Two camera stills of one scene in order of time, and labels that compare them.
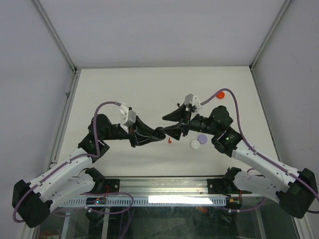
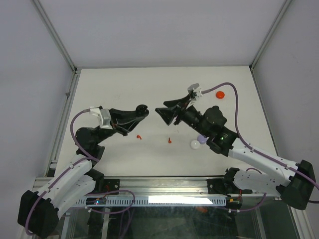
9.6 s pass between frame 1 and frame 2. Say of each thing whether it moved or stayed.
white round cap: stayed
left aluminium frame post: stayed
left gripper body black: moved
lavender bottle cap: stayed
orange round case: stayed
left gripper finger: moved
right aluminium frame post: stayed
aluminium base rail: stayed
